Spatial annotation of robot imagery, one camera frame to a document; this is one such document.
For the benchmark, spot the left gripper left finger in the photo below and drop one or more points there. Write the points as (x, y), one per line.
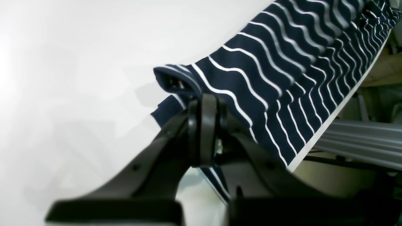
(143, 193)

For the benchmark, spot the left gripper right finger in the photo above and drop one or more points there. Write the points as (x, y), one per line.
(264, 193)

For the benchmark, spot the navy white striped T-shirt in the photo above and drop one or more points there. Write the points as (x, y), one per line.
(286, 72)

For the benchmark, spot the aluminium frame rail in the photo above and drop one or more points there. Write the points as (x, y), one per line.
(367, 141)

